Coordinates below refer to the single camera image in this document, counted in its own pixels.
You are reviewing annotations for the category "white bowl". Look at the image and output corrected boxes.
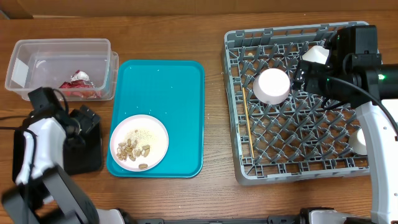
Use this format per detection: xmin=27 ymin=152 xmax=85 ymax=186
xmin=302 ymin=45 xmax=330 ymax=65

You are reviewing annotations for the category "pink bowl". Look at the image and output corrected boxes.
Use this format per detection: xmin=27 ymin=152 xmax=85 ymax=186
xmin=253 ymin=68 xmax=290 ymax=105

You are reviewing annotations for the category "pink plate with peanuts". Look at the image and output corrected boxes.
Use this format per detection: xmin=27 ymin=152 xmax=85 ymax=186
xmin=109 ymin=114 xmax=169 ymax=172

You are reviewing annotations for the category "wooden chopstick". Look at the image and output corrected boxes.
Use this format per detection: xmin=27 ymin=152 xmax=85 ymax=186
xmin=242 ymin=87 xmax=254 ymax=160

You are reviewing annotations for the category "white cup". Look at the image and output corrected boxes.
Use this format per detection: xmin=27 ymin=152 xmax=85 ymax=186
xmin=348 ymin=128 xmax=367 ymax=156

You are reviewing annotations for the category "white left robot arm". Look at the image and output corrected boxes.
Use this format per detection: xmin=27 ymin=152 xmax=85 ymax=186
xmin=1 ymin=105 xmax=102 ymax=223

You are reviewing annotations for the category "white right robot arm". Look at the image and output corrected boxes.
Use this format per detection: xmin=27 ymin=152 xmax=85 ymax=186
xmin=292 ymin=60 xmax=397 ymax=223

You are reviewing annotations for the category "grey plastic dishwasher rack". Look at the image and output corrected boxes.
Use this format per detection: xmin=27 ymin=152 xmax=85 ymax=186
xmin=223 ymin=22 xmax=369 ymax=185

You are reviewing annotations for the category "red snack wrapper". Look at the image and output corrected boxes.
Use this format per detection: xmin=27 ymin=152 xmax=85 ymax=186
xmin=60 ymin=80 xmax=101 ymax=99

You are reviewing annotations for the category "black tray bin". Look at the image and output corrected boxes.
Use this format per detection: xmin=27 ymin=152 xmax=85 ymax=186
xmin=12 ymin=131 xmax=103 ymax=182

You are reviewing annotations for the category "peanut shells pile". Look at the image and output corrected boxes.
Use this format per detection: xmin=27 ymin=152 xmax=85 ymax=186
xmin=116 ymin=138 xmax=151 ymax=162

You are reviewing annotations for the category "clear plastic bin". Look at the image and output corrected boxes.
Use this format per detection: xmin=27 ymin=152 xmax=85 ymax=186
xmin=4 ymin=39 xmax=119 ymax=101

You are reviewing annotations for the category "pile of rice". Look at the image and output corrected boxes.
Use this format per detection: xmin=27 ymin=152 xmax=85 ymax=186
xmin=124 ymin=129 xmax=163 ymax=156

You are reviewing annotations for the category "teal plastic tray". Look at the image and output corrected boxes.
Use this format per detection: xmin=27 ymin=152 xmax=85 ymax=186
xmin=106 ymin=60 xmax=205 ymax=178

